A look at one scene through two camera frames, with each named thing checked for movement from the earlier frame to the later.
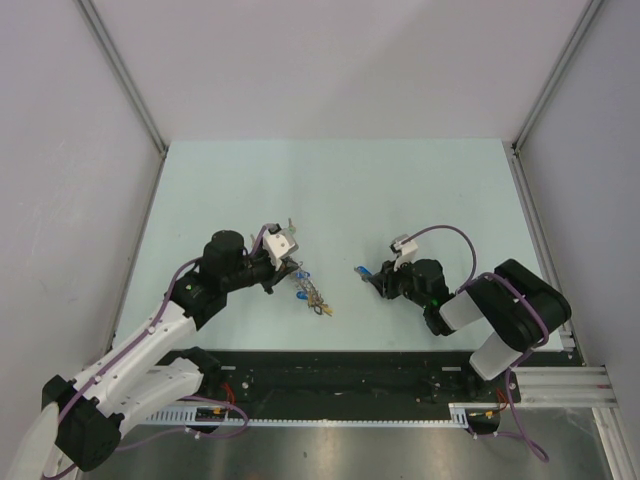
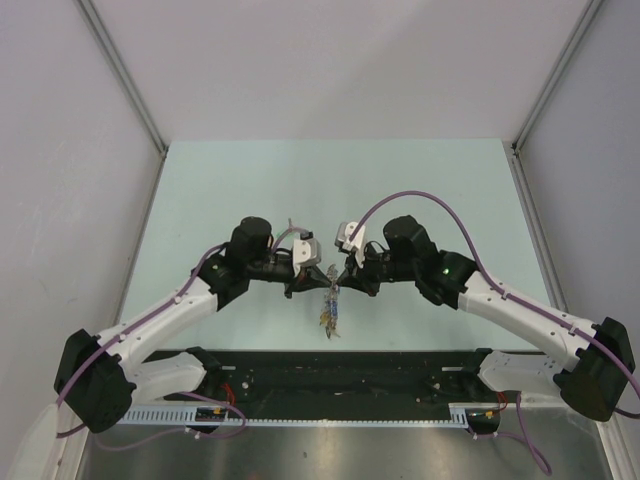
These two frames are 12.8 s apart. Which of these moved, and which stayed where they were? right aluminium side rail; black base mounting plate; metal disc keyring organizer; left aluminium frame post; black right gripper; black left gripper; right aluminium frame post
Moved: metal disc keyring organizer; black right gripper; black left gripper
Stayed: left aluminium frame post; right aluminium side rail; right aluminium frame post; black base mounting plate
